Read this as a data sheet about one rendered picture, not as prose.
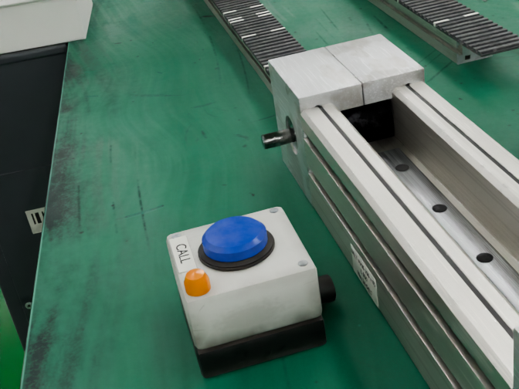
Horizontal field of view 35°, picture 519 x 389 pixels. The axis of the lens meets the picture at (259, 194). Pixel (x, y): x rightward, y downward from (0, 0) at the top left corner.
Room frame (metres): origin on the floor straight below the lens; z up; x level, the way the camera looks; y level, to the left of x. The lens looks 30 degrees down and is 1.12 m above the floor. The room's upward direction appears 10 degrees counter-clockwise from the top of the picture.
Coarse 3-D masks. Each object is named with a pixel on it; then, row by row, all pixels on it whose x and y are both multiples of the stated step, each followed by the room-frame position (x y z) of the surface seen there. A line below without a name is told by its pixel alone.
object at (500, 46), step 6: (498, 42) 0.75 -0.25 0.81; (504, 42) 0.75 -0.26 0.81; (510, 42) 0.75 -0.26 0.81; (516, 42) 0.74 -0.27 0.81; (474, 48) 0.75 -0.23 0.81; (480, 48) 0.74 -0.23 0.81; (486, 48) 0.74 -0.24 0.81; (492, 48) 0.74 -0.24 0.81; (498, 48) 0.74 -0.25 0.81; (504, 48) 0.74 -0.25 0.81; (510, 48) 0.74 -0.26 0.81; (516, 48) 0.74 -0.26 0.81; (480, 54) 0.73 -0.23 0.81; (486, 54) 0.73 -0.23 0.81; (492, 54) 0.73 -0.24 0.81
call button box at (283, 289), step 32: (288, 224) 0.45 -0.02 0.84; (192, 256) 0.43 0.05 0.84; (256, 256) 0.41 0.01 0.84; (288, 256) 0.41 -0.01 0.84; (224, 288) 0.39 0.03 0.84; (256, 288) 0.39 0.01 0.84; (288, 288) 0.39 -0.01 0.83; (320, 288) 0.43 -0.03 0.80; (192, 320) 0.39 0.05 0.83; (224, 320) 0.39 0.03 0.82; (256, 320) 0.39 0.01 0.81; (288, 320) 0.39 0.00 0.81; (320, 320) 0.40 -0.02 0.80; (224, 352) 0.39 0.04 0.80; (256, 352) 0.39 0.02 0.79; (288, 352) 0.39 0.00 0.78
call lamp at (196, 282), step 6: (192, 270) 0.40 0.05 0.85; (198, 270) 0.40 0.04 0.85; (186, 276) 0.39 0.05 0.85; (192, 276) 0.39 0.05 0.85; (198, 276) 0.39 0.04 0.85; (204, 276) 0.39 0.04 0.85; (186, 282) 0.39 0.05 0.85; (192, 282) 0.39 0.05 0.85; (198, 282) 0.39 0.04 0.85; (204, 282) 0.39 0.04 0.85; (186, 288) 0.39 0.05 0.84; (192, 288) 0.39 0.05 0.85; (198, 288) 0.39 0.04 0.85; (204, 288) 0.39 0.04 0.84; (210, 288) 0.39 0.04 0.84; (192, 294) 0.39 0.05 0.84; (198, 294) 0.39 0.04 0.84; (204, 294) 0.39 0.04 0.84
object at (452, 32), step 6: (474, 24) 0.81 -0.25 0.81; (480, 24) 0.81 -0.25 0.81; (486, 24) 0.81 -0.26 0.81; (492, 24) 0.80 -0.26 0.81; (450, 30) 0.80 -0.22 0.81; (456, 30) 0.80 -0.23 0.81; (462, 30) 0.80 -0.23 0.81; (468, 30) 0.80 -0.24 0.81; (474, 30) 0.80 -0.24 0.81; (450, 36) 0.80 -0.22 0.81
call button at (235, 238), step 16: (224, 224) 0.44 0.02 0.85; (240, 224) 0.44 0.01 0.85; (256, 224) 0.43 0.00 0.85; (208, 240) 0.42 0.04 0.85; (224, 240) 0.42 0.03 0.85; (240, 240) 0.42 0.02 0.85; (256, 240) 0.42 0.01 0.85; (208, 256) 0.42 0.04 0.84; (224, 256) 0.41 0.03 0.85; (240, 256) 0.41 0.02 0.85
